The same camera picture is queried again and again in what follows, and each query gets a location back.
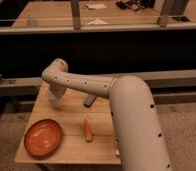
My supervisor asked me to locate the black cables bundle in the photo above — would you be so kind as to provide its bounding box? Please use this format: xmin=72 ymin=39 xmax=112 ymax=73
xmin=115 ymin=0 xmax=155 ymax=12

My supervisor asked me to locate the translucent white cup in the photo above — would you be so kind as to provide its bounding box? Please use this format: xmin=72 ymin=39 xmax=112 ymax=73
xmin=46 ymin=90 xmax=60 ymax=108

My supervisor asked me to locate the grey metal post right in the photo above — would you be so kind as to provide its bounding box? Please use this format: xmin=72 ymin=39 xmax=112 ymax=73
xmin=157 ymin=0 xmax=189 ymax=28

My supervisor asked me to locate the wooden table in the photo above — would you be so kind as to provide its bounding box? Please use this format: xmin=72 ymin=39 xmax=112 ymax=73
xmin=15 ymin=82 xmax=120 ymax=164

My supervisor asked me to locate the grey metal post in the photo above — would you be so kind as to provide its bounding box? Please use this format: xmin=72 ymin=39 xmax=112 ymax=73
xmin=157 ymin=0 xmax=189 ymax=28
xmin=71 ymin=0 xmax=81 ymax=30

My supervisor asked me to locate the orange bowl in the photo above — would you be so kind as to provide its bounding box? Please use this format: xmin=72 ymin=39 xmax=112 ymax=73
xmin=24 ymin=119 xmax=63 ymax=158

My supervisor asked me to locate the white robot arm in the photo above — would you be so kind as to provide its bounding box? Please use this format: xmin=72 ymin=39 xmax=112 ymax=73
xmin=42 ymin=58 xmax=172 ymax=171

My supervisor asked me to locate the white paper sheet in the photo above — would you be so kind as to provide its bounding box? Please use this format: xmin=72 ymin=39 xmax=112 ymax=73
xmin=86 ymin=3 xmax=107 ymax=10

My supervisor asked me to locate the white squeeze bottle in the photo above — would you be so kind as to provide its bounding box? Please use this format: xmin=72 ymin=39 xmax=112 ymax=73
xmin=114 ymin=137 xmax=120 ymax=157

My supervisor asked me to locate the orange carrot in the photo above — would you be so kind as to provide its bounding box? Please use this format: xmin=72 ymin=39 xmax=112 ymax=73
xmin=84 ymin=119 xmax=93 ymax=142

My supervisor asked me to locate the grey brown sponge block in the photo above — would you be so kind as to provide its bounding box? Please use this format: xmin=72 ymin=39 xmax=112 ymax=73
xmin=83 ymin=95 xmax=96 ymax=107

